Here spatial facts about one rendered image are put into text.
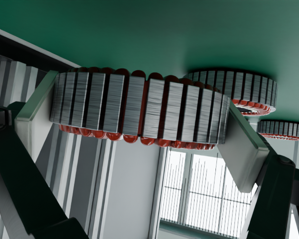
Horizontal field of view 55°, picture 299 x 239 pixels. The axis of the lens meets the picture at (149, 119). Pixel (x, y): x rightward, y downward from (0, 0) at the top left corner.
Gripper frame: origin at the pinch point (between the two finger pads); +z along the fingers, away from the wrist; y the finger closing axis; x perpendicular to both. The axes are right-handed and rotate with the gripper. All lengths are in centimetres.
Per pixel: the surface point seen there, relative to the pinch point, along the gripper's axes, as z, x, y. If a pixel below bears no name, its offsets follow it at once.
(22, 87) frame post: 14.7, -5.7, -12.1
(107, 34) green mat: 9.3, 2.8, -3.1
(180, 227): 247, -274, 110
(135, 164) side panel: 31.2, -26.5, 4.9
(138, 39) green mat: 8.9, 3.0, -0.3
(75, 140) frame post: 19.7, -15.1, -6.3
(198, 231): 235, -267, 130
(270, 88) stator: 10.8, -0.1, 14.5
